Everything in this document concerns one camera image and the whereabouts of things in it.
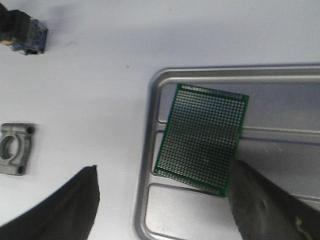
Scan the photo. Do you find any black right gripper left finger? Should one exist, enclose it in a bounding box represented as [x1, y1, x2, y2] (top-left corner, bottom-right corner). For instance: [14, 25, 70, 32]
[0, 165, 100, 240]

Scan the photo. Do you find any silver metal tray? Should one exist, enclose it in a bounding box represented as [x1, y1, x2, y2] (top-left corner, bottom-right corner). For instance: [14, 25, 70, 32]
[133, 65, 320, 240]

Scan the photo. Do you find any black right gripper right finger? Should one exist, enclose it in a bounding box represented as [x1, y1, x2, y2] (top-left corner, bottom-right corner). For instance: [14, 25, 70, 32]
[227, 160, 320, 240]

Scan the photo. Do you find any grey metal clamp block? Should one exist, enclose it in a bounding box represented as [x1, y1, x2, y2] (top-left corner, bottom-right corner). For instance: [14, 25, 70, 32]
[0, 123, 36, 176]

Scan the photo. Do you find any red emergency stop button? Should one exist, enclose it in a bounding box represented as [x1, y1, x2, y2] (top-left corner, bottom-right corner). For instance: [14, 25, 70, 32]
[0, 4, 48, 56]

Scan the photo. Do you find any green perforated circuit board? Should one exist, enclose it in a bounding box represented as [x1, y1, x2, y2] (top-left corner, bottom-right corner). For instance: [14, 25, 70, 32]
[153, 83, 249, 198]

